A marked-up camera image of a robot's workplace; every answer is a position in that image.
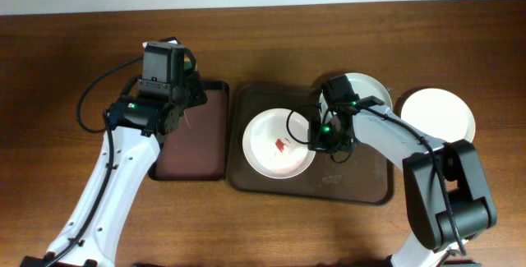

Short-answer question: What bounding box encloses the pale green stained plate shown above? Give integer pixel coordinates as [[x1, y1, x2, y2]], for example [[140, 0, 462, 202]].
[[321, 73, 393, 110]]

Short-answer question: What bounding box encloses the pink plate with red stain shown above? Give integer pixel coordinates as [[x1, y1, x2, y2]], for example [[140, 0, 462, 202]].
[[242, 108, 316, 179]]

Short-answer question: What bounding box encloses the cream plate with red stain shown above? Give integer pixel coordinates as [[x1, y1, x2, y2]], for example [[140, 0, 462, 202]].
[[399, 88, 476, 142]]

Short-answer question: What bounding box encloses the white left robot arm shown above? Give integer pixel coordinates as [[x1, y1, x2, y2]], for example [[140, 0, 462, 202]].
[[21, 41, 207, 266]]

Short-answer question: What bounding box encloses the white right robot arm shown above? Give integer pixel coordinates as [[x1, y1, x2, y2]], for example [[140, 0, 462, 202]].
[[315, 96, 497, 266]]

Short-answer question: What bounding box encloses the large brown serving tray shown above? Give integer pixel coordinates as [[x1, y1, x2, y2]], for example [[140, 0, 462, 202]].
[[225, 83, 394, 205]]

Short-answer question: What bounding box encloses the small black water tray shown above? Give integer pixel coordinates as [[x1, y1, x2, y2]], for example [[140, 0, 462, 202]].
[[148, 81, 229, 182]]

